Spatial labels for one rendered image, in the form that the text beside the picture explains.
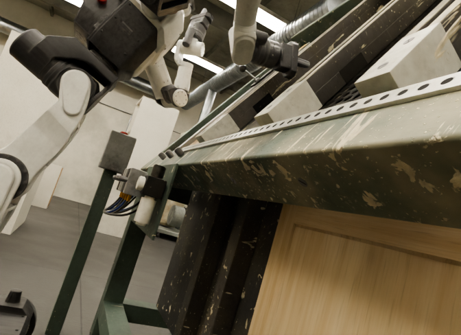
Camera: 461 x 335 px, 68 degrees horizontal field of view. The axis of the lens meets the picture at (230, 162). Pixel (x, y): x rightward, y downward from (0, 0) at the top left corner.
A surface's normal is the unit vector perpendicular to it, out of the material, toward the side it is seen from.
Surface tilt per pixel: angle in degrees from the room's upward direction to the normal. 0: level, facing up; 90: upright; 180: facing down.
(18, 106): 90
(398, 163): 148
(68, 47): 90
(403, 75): 90
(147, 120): 90
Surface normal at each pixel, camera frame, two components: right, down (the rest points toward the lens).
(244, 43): 0.10, 0.86
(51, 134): 0.07, 0.24
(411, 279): -0.87, -0.32
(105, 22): 0.27, 0.11
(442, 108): -0.58, -0.78
